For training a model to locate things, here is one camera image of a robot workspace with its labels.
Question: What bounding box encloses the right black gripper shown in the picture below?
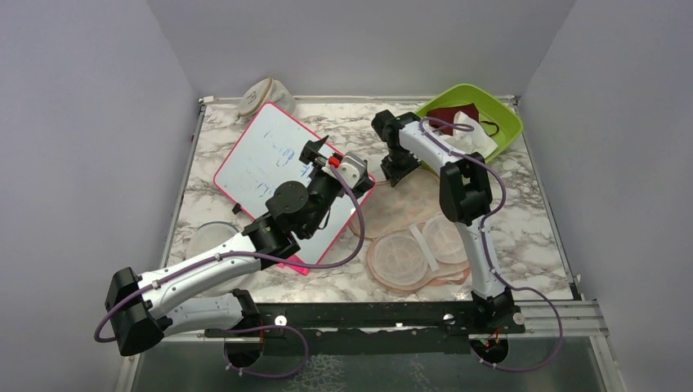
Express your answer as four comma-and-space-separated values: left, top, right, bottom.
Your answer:
381, 146, 421, 187

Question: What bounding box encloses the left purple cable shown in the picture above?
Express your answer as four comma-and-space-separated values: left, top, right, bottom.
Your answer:
94, 162, 367, 380

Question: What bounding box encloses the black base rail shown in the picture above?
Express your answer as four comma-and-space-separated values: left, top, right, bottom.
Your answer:
203, 301, 525, 356

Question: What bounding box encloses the green plastic bin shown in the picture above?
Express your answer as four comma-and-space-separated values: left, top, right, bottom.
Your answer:
414, 83, 523, 176

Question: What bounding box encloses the white bra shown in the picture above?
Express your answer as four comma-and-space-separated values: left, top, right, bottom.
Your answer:
423, 110, 498, 160

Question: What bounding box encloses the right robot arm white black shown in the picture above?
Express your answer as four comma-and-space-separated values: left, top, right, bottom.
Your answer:
371, 110, 515, 332

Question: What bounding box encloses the peach floral mesh laundry bag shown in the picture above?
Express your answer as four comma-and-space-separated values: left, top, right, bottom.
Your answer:
349, 169, 471, 293

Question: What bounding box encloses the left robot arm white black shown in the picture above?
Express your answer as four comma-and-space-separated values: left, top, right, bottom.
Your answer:
93, 139, 374, 356

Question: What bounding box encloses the pink framed whiteboard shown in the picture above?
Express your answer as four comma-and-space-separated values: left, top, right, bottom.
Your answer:
213, 103, 372, 270

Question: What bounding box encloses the aluminium frame rail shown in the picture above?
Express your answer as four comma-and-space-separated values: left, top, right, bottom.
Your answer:
517, 301, 610, 338

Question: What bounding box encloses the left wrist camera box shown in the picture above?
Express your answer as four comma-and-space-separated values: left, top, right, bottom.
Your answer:
327, 153, 368, 189

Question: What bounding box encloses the maroon bra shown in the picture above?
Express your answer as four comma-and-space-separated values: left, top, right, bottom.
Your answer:
426, 104, 499, 136

